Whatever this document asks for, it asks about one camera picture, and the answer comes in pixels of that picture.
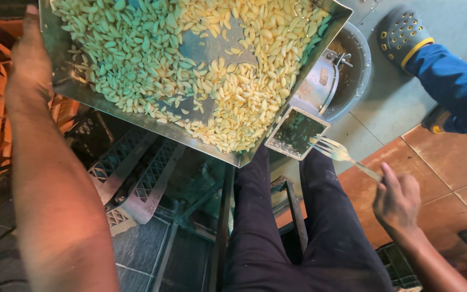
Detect grey clog with yellow strap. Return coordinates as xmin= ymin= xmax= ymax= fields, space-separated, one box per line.
xmin=377 ymin=6 xmax=435 ymax=71
xmin=422 ymin=106 xmax=453 ymax=135

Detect square steel tray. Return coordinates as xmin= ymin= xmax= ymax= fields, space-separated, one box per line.
xmin=39 ymin=0 xmax=354 ymax=168

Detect person's legs in black trousers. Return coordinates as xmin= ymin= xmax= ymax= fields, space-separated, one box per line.
xmin=221 ymin=143 xmax=394 ymax=292

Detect steel grinder machine with chute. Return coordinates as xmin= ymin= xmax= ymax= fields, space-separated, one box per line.
xmin=264 ymin=49 xmax=354 ymax=161

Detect metal stand frame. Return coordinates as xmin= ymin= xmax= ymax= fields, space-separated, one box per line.
xmin=146 ymin=160 xmax=309 ymax=292

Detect black plastic crate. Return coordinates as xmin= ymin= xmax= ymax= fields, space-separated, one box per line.
xmin=375 ymin=242 xmax=423 ymax=290
xmin=66 ymin=109 xmax=158 ymax=205
xmin=105 ymin=138 xmax=187 ymax=237

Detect round metal basin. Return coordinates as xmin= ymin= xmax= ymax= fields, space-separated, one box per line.
xmin=322 ymin=22 xmax=372 ymax=124

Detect steel fork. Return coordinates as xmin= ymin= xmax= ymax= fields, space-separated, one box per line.
xmin=309 ymin=135 xmax=382 ymax=183

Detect person's right hand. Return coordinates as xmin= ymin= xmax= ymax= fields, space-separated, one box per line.
xmin=372 ymin=162 xmax=422 ymax=235

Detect person's left hand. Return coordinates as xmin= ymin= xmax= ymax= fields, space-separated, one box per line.
xmin=6 ymin=4 xmax=55 ymax=107

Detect heap of peeled garlic cloves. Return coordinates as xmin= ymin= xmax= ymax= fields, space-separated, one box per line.
xmin=50 ymin=0 xmax=333 ymax=154

